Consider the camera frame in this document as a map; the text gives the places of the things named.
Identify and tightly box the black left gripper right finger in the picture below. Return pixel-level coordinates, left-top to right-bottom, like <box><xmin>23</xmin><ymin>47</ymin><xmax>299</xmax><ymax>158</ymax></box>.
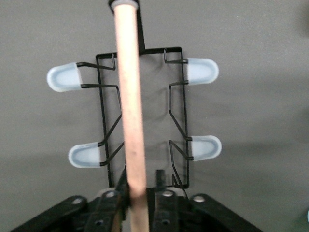
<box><xmin>151</xmin><ymin>170</ymin><xmax>181</xmax><ymax>232</ymax></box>

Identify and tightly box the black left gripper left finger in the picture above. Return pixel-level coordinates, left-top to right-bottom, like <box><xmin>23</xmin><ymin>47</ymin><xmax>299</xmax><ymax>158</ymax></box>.
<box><xmin>85</xmin><ymin>166</ymin><xmax>132</xmax><ymax>232</ymax></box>

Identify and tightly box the black wire cup holder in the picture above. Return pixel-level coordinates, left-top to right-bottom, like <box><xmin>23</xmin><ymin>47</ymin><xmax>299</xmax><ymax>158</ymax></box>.
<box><xmin>46</xmin><ymin>0</ymin><xmax>222</xmax><ymax>232</ymax></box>

